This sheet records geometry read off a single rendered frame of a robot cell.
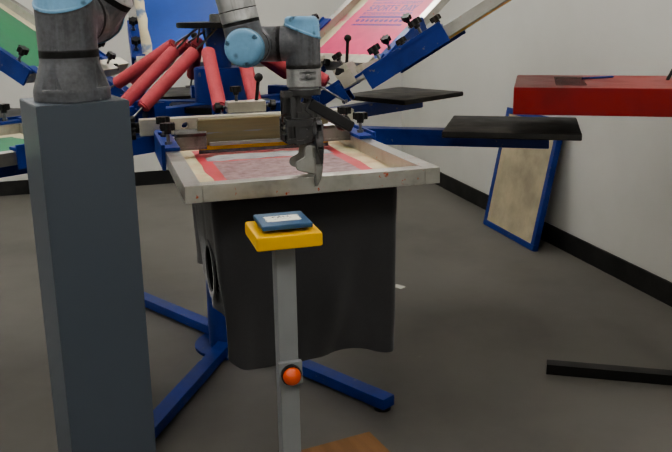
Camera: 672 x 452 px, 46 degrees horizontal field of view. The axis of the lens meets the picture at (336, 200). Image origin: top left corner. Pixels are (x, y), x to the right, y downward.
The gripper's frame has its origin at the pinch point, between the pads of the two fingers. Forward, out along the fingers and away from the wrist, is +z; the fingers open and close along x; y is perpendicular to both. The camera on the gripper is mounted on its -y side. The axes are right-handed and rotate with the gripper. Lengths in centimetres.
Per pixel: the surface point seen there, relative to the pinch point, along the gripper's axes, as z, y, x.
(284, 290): 18.1, 12.7, 20.6
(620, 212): 63, -200, -165
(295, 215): 3.6, 9.3, 17.9
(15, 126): -1, 74, -129
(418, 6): -40, -98, -181
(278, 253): 10.2, 13.6, 20.8
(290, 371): 34.2, 12.8, 23.5
